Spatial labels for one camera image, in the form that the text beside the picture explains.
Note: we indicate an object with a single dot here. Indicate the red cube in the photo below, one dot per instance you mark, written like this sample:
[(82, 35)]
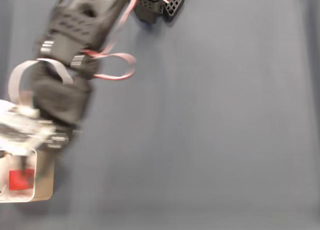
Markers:
[(15, 183)]

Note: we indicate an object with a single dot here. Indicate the beige box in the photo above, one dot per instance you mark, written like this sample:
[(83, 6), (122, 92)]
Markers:
[(46, 190)]

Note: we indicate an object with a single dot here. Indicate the white gripper camera board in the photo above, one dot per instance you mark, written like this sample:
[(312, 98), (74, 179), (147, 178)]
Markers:
[(22, 129)]

